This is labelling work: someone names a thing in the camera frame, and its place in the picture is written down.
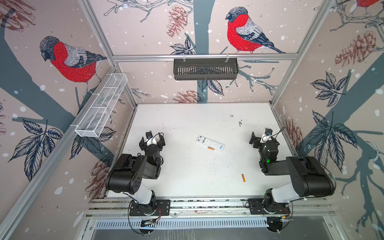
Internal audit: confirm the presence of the white wire mesh basket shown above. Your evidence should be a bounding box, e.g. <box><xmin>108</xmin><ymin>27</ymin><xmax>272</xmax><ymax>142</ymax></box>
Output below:
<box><xmin>75</xmin><ymin>73</ymin><xmax>128</xmax><ymax>138</ymax></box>

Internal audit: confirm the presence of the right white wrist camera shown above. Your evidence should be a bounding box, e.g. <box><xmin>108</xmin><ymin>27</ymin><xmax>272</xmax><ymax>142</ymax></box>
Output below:
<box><xmin>260</xmin><ymin>128</ymin><xmax>273</xmax><ymax>144</ymax></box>

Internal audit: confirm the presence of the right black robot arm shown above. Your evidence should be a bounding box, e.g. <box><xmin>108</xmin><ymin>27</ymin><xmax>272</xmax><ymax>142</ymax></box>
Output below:
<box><xmin>245</xmin><ymin>133</ymin><xmax>336</xmax><ymax>215</ymax></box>

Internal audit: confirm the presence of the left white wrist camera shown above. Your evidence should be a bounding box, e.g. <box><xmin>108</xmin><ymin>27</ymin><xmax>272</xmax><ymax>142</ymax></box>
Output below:
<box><xmin>146</xmin><ymin>131</ymin><xmax>157</xmax><ymax>146</ymax></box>

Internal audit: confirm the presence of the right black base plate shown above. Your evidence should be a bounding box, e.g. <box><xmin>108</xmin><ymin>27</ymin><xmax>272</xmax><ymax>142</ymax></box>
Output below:
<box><xmin>245</xmin><ymin>199</ymin><xmax>291</xmax><ymax>216</ymax></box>

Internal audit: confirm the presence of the aluminium front rail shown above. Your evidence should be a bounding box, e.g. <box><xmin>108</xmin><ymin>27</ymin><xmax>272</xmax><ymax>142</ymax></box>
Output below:
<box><xmin>85</xmin><ymin>196</ymin><xmax>336</xmax><ymax>219</ymax></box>

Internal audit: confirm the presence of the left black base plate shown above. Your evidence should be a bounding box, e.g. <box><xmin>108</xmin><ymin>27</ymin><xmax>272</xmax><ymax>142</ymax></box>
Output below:
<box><xmin>129</xmin><ymin>200</ymin><xmax>171</xmax><ymax>217</ymax></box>

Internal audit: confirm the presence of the right camera black cable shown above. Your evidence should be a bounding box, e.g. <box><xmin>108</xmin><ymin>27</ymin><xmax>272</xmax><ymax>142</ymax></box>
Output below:
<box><xmin>269</xmin><ymin>126</ymin><xmax>286</xmax><ymax>142</ymax></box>

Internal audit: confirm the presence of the white slotted cable duct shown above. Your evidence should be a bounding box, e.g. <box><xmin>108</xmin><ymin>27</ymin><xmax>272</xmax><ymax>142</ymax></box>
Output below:
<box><xmin>95</xmin><ymin>217</ymin><xmax>269</xmax><ymax>230</ymax></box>

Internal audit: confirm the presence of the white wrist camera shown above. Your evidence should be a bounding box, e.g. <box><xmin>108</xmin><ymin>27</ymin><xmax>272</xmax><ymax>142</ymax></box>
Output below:
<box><xmin>260</xmin><ymin>128</ymin><xmax>273</xmax><ymax>144</ymax></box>
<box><xmin>146</xmin><ymin>131</ymin><xmax>157</xmax><ymax>146</ymax></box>

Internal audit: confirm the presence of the black wall basket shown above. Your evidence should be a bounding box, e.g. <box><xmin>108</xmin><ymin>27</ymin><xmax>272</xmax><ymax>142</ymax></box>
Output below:
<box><xmin>174</xmin><ymin>58</ymin><xmax>239</xmax><ymax>81</ymax></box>

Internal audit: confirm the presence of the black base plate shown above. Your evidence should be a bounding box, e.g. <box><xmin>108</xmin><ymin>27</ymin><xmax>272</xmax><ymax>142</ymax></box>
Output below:
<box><xmin>245</xmin><ymin>199</ymin><xmax>291</xmax><ymax>216</ymax></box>
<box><xmin>129</xmin><ymin>200</ymin><xmax>171</xmax><ymax>217</ymax></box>

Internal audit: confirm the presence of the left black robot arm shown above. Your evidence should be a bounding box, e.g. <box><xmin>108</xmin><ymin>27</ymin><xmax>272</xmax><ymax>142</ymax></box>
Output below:
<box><xmin>105</xmin><ymin>131</ymin><xmax>166</xmax><ymax>216</ymax></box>

